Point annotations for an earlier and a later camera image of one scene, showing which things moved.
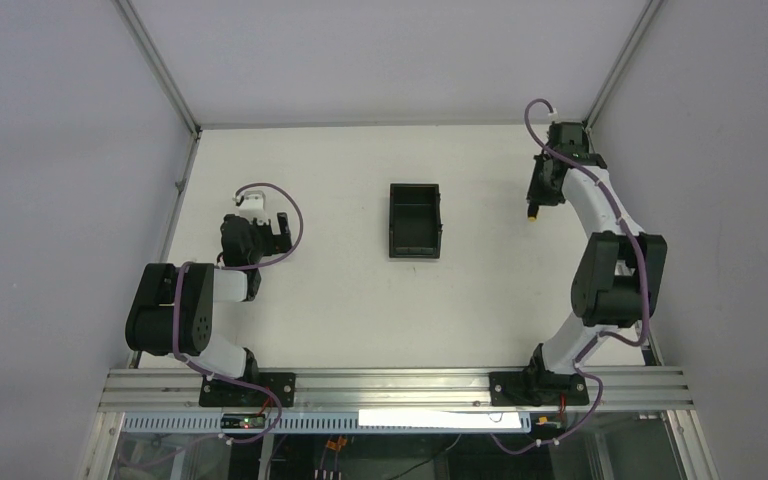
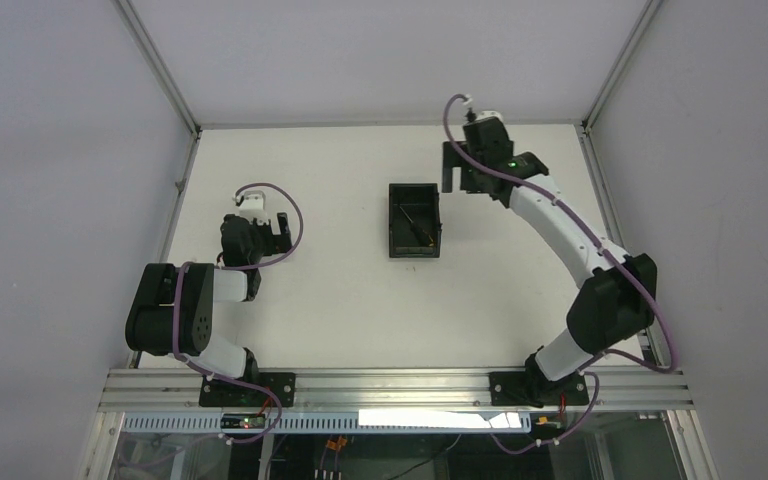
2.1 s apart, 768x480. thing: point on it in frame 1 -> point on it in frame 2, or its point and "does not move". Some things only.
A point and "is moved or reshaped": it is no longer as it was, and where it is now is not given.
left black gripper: [275, 234] does not move
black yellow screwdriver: [532, 212] is moved or reshaped
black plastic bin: [415, 221] does not move
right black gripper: [544, 185] -> [462, 171]
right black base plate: [537, 389] does not move
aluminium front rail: [395, 390] does not move
